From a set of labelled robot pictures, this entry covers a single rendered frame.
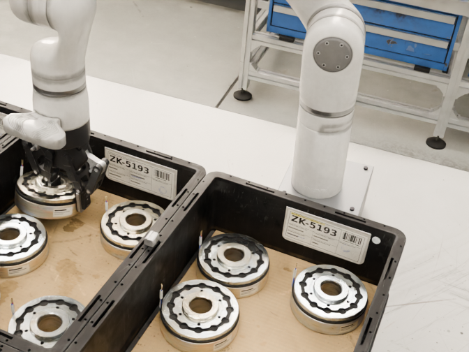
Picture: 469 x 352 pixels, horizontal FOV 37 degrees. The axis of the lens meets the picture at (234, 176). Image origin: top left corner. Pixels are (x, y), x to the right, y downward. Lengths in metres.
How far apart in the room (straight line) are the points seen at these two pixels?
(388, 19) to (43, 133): 1.99
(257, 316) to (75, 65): 0.41
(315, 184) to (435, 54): 1.64
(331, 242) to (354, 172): 0.31
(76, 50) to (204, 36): 2.64
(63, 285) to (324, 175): 0.48
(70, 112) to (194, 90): 2.14
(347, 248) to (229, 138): 0.58
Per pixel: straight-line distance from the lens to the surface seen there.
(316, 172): 1.21
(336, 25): 1.07
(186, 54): 3.36
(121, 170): 1.12
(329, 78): 1.11
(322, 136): 1.17
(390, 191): 1.46
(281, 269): 1.04
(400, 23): 2.77
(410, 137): 2.98
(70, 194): 1.08
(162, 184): 1.09
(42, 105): 0.96
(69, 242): 1.07
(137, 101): 1.64
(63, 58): 0.92
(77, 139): 0.99
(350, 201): 1.25
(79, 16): 0.89
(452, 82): 2.82
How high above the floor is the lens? 1.55
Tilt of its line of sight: 37 degrees down
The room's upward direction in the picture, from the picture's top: 6 degrees clockwise
